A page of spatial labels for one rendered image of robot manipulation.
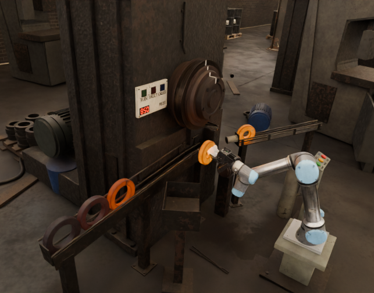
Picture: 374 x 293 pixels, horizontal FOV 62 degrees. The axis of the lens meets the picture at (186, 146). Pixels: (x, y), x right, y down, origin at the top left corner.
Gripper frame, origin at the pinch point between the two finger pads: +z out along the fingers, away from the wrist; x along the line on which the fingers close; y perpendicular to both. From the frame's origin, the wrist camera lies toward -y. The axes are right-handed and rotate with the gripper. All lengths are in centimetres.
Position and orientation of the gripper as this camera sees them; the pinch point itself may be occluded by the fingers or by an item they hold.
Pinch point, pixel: (207, 149)
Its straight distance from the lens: 196.0
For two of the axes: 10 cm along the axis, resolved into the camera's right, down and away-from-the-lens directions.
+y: 2.5, -7.6, -5.9
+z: -7.6, -5.4, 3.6
